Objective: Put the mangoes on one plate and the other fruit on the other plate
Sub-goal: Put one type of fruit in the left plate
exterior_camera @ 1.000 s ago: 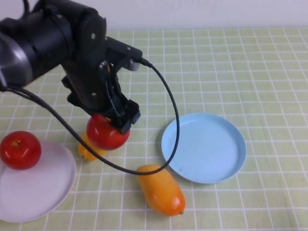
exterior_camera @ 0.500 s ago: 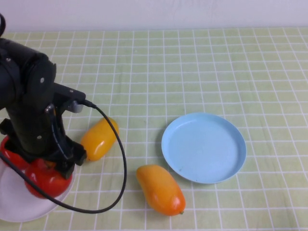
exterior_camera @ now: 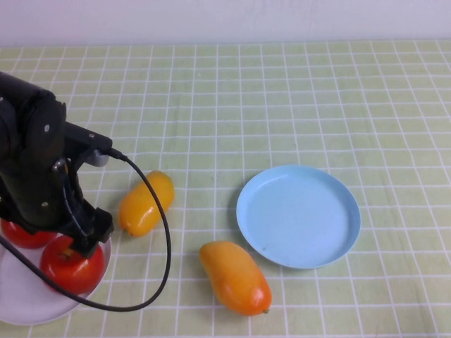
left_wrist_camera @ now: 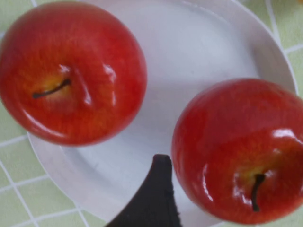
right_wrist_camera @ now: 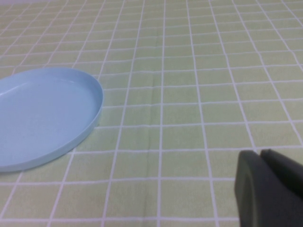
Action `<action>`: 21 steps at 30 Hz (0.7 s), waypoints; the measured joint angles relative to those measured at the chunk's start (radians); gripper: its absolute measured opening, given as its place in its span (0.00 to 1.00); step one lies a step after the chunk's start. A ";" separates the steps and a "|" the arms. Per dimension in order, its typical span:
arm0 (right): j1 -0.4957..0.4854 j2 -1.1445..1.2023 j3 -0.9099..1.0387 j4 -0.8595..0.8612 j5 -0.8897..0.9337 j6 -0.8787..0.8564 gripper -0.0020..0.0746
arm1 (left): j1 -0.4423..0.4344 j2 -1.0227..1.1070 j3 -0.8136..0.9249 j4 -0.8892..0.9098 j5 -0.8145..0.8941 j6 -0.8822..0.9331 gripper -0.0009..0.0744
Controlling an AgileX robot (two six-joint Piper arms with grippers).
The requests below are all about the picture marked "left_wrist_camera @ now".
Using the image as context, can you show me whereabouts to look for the red apple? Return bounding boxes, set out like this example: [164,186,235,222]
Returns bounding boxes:
[170,78,303,225]
[0,1,148,146]

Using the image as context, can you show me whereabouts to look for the green checked tablecloth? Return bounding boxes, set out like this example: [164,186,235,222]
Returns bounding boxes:
[0,0,303,227]

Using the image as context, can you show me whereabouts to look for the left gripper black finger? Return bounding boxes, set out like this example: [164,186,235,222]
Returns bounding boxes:
[104,153,182,227]

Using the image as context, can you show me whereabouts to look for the white plate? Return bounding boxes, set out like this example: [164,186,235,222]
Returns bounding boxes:
[27,0,299,227]

